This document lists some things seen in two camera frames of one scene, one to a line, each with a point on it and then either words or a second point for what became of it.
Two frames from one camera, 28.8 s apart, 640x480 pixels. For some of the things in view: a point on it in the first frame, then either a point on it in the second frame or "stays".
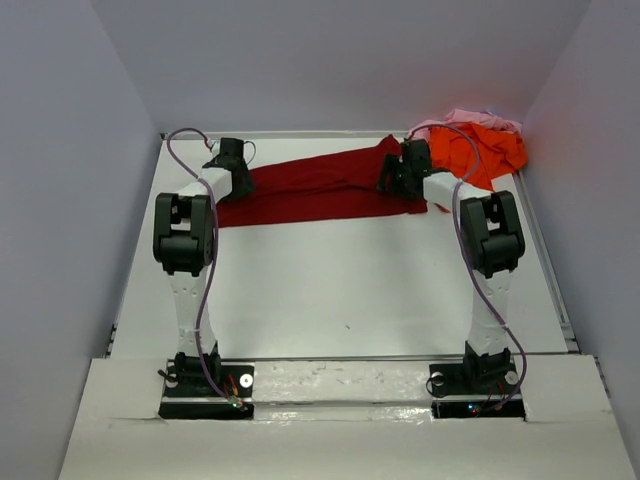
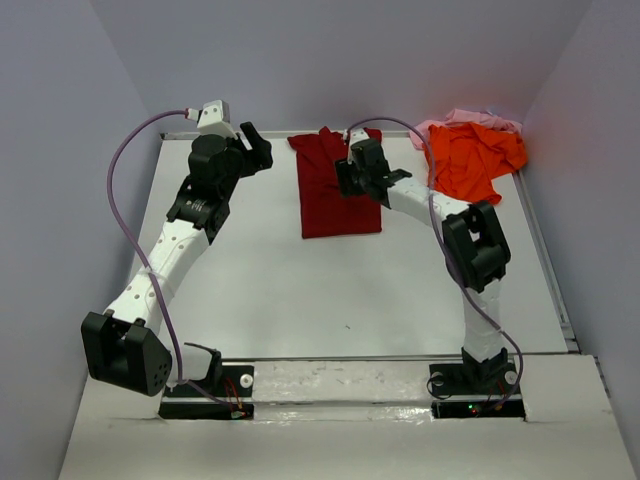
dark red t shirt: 336,186 -> 324,210
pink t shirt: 464,115 stays
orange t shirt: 475,152 stays
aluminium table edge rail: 240,134 stays
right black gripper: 390,164 -> 345,170
